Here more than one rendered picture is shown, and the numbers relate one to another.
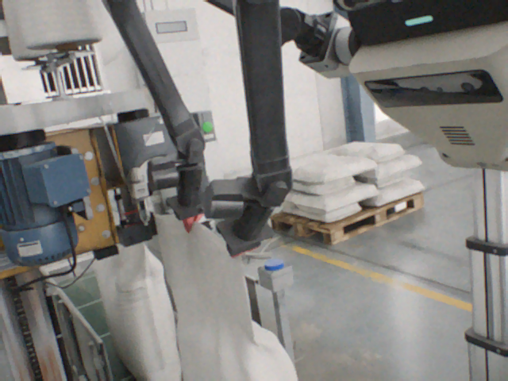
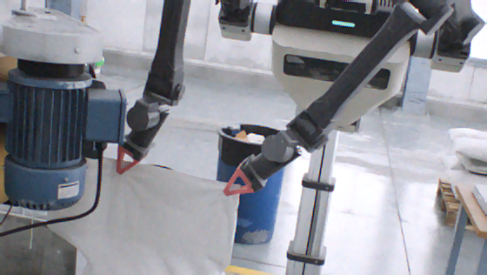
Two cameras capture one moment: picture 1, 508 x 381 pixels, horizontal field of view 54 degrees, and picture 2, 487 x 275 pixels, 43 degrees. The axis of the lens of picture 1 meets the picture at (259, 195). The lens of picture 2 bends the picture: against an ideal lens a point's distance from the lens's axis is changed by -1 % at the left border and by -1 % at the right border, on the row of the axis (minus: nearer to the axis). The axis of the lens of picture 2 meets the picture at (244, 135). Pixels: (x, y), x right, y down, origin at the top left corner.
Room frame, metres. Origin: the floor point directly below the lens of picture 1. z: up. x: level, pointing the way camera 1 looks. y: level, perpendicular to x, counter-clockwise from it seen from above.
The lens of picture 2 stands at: (0.06, 1.11, 1.54)
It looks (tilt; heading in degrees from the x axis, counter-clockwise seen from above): 14 degrees down; 310
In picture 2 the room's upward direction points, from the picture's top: 8 degrees clockwise
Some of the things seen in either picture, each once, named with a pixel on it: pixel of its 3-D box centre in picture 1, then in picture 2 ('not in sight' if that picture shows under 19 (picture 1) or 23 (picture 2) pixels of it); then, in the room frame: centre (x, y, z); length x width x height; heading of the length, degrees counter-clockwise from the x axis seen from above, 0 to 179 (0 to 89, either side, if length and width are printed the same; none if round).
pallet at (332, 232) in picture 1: (347, 210); not in sight; (4.44, -0.79, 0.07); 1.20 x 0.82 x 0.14; 124
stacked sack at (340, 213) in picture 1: (319, 207); not in sight; (4.24, -0.51, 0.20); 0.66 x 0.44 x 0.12; 32
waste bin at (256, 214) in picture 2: not in sight; (249, 183); (2.40, -1.76, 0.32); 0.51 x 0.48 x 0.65; 122
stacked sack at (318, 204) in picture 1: (336, 195); not in sight; (4.11, -0.66, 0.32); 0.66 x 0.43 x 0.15; 124
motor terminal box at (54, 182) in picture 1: (58, 185); (104, 121); (1.01, 0.41, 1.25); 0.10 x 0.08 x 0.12; 147
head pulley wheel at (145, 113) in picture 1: (132, 115); not in sight; (1.41, 0.32, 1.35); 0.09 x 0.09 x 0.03
